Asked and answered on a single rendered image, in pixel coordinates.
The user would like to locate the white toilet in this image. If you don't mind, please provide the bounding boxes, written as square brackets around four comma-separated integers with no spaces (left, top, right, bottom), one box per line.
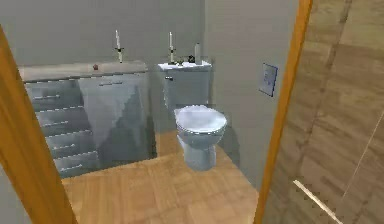
[157,61,228,172]

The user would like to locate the white candle on holder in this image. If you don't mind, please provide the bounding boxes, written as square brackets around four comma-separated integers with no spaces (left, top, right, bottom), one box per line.
[114,29,125,64]
[167,31,177,66]

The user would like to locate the grey bathroom cabinet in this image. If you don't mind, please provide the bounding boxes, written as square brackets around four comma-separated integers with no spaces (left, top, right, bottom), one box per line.
[18,60,158,179]

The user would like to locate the brown wooden room door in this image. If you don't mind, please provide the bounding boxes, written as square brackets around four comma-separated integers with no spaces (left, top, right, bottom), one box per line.
[253,0,384,224]

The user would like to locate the silver door handle bar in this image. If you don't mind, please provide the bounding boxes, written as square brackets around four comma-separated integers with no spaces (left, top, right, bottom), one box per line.
[292,179,344,224]

